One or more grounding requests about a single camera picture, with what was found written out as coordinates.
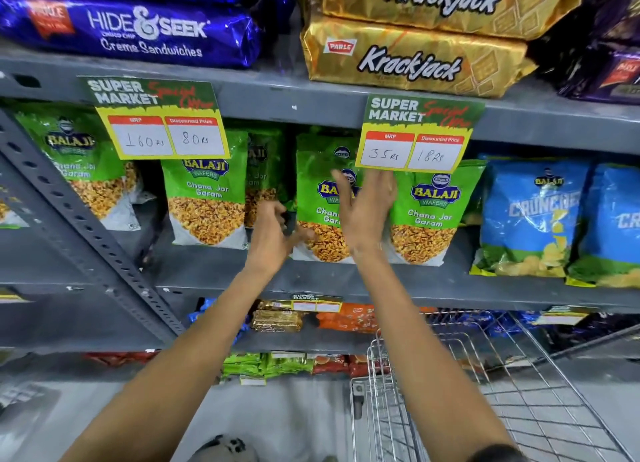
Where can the grey metal shelf rack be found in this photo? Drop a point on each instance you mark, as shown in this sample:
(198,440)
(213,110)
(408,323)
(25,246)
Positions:
(300,94)

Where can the dark purple biscuit packet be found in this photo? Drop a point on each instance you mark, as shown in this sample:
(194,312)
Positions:
(600,11)
(610,74)

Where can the gold cracker packet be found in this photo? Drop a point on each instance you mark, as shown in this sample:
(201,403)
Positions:
(450,1)
(415,61)

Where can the person's left fingers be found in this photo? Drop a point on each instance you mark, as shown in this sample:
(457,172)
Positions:
(292,235)

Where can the person's right thumb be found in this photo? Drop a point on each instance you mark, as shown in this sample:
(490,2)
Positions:
(342,189)

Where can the small red biscuit packets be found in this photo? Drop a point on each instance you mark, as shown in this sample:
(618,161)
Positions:
(332,364)

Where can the small blue biscuit packets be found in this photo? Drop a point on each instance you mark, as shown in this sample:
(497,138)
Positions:
(200,314)

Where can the small yellow shelf price tag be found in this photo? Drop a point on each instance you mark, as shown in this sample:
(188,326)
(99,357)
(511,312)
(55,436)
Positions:
(317,304)
(560,317)

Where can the small green biscuit packets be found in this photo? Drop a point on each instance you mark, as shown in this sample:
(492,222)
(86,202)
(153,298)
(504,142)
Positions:
(265,365)

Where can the person's right hand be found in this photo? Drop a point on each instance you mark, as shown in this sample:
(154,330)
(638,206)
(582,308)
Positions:
(365,216)

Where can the person's left forearm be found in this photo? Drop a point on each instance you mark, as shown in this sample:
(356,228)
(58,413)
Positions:
(190,366)

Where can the small gold biscuit packs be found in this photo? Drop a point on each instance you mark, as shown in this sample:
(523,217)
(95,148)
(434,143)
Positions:
(277,319)

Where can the person's left hand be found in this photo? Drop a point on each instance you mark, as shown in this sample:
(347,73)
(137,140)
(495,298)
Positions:
(267,241)

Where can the row of green snack bags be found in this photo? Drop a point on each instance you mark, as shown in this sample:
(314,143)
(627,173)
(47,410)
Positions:
(207,201)

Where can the person's right forearm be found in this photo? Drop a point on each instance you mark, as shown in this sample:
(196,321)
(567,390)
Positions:
(420,356)

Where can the orange biscuit packets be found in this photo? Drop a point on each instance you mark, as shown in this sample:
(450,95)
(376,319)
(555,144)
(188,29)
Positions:
(347,319)

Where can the green yellow price tag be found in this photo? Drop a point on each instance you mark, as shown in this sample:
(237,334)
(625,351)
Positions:
(155,121)
(415,136)

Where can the blue chips bag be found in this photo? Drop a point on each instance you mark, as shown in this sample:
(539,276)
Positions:
(612,226)
(530,216)

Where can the person's shoe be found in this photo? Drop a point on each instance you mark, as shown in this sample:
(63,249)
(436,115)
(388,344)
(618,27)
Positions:
(222,449)

